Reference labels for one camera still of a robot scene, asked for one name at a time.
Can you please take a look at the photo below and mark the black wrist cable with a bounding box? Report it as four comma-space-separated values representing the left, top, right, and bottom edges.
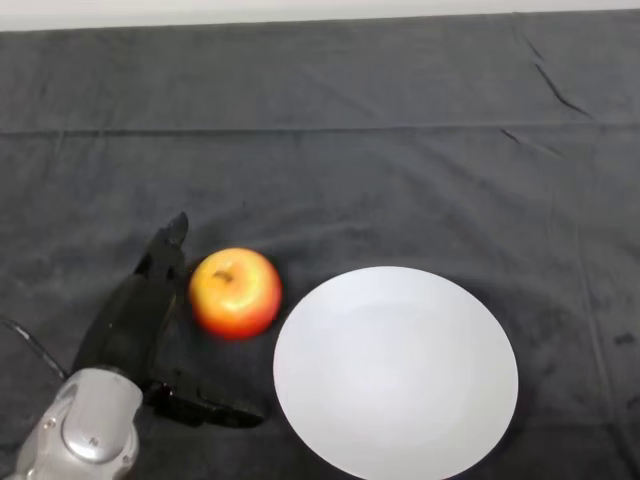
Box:
0, 318, 70, 381

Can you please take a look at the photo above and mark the red yellow apple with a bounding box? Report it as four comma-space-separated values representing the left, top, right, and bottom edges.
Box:
188, 247, 284, 342

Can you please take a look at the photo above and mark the white round plate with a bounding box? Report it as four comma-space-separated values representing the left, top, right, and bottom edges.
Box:
272, 265, 520, 480

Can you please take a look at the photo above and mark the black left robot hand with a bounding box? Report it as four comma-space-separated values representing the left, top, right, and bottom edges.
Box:
71, 211, 265, 430

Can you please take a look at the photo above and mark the black table cloth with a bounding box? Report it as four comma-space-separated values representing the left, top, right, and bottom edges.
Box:
0, 10, 640, 480

